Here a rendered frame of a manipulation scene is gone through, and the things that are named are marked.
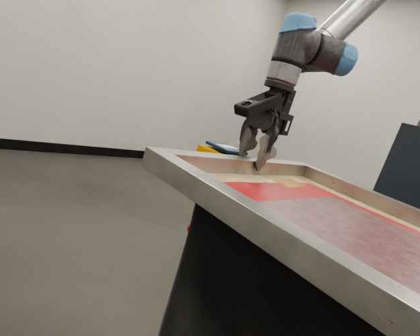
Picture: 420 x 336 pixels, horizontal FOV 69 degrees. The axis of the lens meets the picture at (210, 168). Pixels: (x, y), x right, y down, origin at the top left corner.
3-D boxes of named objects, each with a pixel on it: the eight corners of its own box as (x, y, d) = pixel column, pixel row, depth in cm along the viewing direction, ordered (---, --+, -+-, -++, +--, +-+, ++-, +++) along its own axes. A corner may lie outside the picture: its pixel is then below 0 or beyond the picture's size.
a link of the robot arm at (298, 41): (328, 20, 67) (294, 7, 65) (311, 71, 70) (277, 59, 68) (311, 25, 74) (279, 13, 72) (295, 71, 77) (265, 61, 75)
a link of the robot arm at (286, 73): (291, 63, 67) (262, 59, 72) (283, 84, 68) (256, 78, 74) (307, 72, 72) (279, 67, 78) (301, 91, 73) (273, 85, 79)
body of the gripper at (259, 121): (287, 139, 77) (303, 91, 74) (267, 135, 71) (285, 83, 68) (263, 131, 82) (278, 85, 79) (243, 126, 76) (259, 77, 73)
